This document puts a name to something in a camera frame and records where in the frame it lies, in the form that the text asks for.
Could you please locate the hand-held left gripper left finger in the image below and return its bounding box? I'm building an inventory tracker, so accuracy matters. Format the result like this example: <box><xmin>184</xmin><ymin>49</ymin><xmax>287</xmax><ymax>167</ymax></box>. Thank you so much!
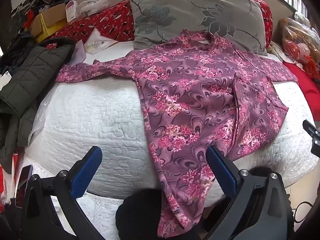
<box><xmin>21</xmin><ymin>146</ymin><xmax>107</xmax><ymax>240</ymax></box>

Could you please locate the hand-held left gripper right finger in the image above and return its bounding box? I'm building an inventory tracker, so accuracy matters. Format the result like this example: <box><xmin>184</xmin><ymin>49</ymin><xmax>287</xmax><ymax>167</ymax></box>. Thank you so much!
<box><xmin>205</xmin><ymin>145</ymin><xmax>294</xmax><ymax>240</ymax></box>

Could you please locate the white quilted mattress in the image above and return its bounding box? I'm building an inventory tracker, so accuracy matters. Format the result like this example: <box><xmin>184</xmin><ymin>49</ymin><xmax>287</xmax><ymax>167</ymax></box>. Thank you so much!
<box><xmin>24</xmin><ymin>40</ymin><xmax>318</xmax><ymax>240</ymax></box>

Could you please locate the smartphone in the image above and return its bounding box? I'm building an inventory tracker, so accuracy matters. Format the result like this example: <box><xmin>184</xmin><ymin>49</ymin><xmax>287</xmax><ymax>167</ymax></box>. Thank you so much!
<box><xmin>15</xmin><ymin>165</ymin><xmax>33</xmax><ymax>208</ymax></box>

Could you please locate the dark green puffer jacket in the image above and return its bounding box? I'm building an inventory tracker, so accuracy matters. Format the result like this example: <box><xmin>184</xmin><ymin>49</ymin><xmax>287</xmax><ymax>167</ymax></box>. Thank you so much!
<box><xmin>0</xmin><ymin>37</ymin><xmax>77</xmax><ymax>174</ymax></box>

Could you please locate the purple floral shirt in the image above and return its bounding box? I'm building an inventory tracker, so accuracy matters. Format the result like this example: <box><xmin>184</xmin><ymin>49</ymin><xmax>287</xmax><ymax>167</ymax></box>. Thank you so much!
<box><xmin>55</xmin><ymin>29</ymin><xmax>299</xmax><ymax>239</ymax></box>

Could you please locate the red and white bag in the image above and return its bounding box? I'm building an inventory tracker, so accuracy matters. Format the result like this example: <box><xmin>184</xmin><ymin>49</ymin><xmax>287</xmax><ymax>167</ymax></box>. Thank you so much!
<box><xmin>0</xmin><ymin>152</ymin><xmax>18</xmax><ymax>215</ymax></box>

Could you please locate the yellow box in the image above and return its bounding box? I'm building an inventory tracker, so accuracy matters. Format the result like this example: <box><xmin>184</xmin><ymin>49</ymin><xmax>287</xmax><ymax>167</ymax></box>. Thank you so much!
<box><xmin>34</xmin><ymin>12</ymin><xmax>66</xmax><ymax>43</ymax></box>

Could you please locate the brown cardboard box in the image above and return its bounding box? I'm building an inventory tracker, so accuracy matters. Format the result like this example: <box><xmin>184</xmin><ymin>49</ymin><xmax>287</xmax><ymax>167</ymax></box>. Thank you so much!
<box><xmin>30</xmin><ymin>4</ymin><xmax>69</xmax><ymax>37</ymax></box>

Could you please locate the red cloth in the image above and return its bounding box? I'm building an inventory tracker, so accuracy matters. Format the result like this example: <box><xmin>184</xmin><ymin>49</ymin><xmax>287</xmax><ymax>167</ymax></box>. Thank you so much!
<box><xmin>285</xmin><ymin>61</ymin><xmax>320</xmax><ymax>115</ymax></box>

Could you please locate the white plastic bag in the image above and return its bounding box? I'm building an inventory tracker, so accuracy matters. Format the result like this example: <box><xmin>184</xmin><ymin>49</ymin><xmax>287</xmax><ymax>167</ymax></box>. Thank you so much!
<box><xmin>78</xmin><ymin>0</ymin><xmax>110</xmax><ymax>17</ymax></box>

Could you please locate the dark clothes heap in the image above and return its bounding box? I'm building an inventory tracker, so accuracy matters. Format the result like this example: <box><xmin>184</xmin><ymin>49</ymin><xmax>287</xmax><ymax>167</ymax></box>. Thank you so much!
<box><xmin>0</xmin><ymin>30</ymin><xmax>35</xmax><ymax>75</ymax></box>

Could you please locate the grey floral pillow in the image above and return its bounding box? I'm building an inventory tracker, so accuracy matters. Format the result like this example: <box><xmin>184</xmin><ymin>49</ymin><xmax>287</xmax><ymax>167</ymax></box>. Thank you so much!
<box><xmin>129</xmin><ymin>0</ymin><xmax>269</xmax><ymax>55</ymax></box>

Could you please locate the black cable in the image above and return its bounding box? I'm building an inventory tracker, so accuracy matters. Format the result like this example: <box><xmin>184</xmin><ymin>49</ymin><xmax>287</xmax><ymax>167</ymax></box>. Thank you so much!
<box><xmin>290</xmin><ymin>200</ymin><xmax>313</xmax><ymax>223</ymax></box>

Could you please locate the clear bag of plush toys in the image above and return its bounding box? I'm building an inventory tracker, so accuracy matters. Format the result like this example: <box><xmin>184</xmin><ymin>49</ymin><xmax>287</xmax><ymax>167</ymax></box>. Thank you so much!
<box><xmin>280</xmin><ymin>17</ymin><xmax>320</xmax><ymax>80</ymax></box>

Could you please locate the clear plastic packet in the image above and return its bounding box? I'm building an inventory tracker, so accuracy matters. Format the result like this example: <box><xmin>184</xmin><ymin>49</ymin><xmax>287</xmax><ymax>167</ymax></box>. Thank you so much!
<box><xmin>74</xmin><ymin>27</ymin><xmax>118</xmax><ymax>63</ymax></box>

